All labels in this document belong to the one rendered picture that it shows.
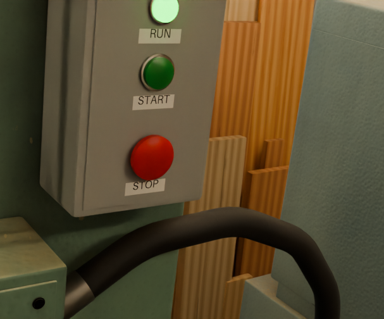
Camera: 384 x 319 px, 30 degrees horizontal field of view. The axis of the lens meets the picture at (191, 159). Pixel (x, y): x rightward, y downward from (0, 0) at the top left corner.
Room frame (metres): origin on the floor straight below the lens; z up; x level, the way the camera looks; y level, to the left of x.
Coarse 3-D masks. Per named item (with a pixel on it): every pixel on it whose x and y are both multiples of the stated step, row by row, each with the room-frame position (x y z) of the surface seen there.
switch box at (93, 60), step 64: (64, 0) 0.44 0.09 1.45; (128, 0) 0.43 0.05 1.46; (192, 0) 0.46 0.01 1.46; (64, 64) 0.44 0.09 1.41; (128, 64) 0.43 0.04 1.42; (192, 64) 0.46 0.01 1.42; (64, 128) 0.43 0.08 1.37; (128, 128) 0.44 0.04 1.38; (192, 128) 0.46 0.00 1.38; (64, 192) 0.43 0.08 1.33; (192, 192) 0.47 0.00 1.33
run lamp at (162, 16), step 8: (152, 0) 0.44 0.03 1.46; (160, 0) 0.44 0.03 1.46; (168, 0) 0.44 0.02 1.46; (176, 0) 0.44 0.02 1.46; (152, 8) 0.44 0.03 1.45; (160, 8) 0.44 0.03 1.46; (168, 8) 0.44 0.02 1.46; (176, 8) 0.44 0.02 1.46; (152, 16) 0.44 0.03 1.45; (160, 16) 0.44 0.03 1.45; (168, 16) 0.44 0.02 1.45
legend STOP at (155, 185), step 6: (150, 180) 0.45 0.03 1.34; (156, 180) 0.45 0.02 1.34; (162, 180) 0.45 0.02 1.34; (126, 186) 0.44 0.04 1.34; (132, 186) 0.44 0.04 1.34; (138, 186) 0.44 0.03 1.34; (144, 186) 0.44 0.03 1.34; (150, 186) 0.45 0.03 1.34; (156, 186) 0.45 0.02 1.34; (162, 186) 0.45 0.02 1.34; (126, 192) 0.44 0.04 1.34; (132, 192) 0.44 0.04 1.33; (138, 192) 0.44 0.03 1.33; (144, 192) 0.44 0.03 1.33
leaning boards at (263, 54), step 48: (240, 0) 2.24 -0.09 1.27; (288, 0) 2.31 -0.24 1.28; (240, 48) 2.12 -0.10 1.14; (288, 48) 2.32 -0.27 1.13; (240, 96) 2.12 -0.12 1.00; (288, 96) 2.33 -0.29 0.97; (240, 144) 1.99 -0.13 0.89; (288, 144) 2.34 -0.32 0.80; (240, 192) 1.99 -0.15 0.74; (240, 240) 2.06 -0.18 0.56; (192, 288) 1.89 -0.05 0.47; (240, 288) 1.99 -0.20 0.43
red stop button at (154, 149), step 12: (144, 144) 0.43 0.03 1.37; (156, 144) 0.44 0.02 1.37; (168, 144) 0.44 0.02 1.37; (132, 156) 0.43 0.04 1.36; (144, 156) 0.43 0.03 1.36; (156, 156) 0.44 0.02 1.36; (168, 156) 0.44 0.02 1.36; (132, 168) 0.43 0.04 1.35; (144, 168) 0.43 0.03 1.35; (156, 168) 0.44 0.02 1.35; (168, 168) 0.44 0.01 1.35
